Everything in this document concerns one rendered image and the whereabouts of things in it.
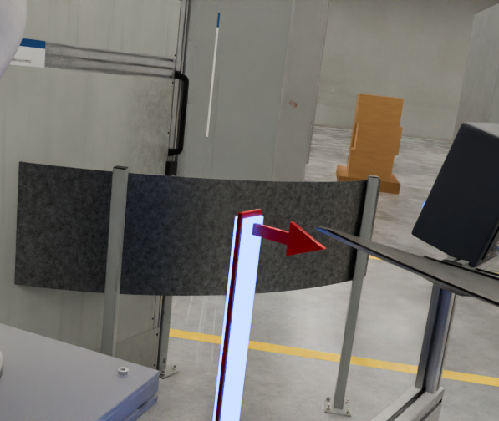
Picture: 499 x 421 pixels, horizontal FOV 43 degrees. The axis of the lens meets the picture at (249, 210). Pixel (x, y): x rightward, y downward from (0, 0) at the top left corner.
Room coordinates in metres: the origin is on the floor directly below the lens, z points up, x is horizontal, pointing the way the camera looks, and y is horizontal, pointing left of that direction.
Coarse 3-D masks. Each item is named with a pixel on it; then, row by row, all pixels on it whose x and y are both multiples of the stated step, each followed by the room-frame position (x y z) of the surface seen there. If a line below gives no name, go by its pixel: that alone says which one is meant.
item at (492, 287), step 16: (352, 240) 0.29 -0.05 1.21; (384, 256) 0.28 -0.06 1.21; (400, 256) 0.29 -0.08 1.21; (416, 256) 0.32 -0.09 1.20; (416, 272) 0.28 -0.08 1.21; (432, 272) 0.28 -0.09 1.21; (448, 272) 0.29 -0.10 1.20; (464, 272) 0.31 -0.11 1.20; (480, 272) 0.33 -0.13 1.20; (448, 288) 0.45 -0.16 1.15; (464, 288) 0.27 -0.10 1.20; (480, 288) 0.27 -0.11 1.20; (496, 288) 0.29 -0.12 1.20; (496, 304) 0.26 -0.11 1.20
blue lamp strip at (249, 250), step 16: (256, 240) 0.43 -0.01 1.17; (240, 256) 0.42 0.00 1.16; (256, 256) 0.44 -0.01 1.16; (240, 272) 0.42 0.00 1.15; (256, 272) 0.44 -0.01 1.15; (240, 288) 0.42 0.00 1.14; (240, 304) 0.43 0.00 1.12; (240, 320) 0.43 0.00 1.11; (240, 336) 0.43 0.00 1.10; (240, 352) 0.43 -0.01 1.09; (240, 368) 0.43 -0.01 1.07; (240, 384) 0.44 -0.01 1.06; (224, 400) 0.42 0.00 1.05; (240, 400) 0.44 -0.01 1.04; (224, 416) 0.42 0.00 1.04
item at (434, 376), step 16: (432, 288) 0.87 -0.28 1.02; (432, 304) 0.87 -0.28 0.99; (448, 304) 0.85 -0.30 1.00; (432, 320) 0.87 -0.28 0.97; (448, 320) 0.86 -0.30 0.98; (432, 336) 0.87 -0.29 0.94; (448, 336) 0.87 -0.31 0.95; (432, 352) 0.87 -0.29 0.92; (432, 368) 0.86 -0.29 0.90; (416, 384) 0.87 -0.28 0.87; (432, 384) 0.86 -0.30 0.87
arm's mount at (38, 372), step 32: (32, 352) 0.63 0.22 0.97; (64, 352) 0.64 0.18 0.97; (96, 352) 0.65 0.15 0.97; (0, 384) 0.56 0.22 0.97; (32, 384) 0.56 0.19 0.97; (64, 384) 0.57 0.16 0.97; (96, 384) 0.58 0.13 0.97; (128, 384) 0.58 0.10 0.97; (0, 416) 0.50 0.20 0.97; (32, 416) 0.51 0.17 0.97; (64, 416) 0.51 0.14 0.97; (96, 416) 0.52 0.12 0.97; (128, 416) 0.57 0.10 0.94
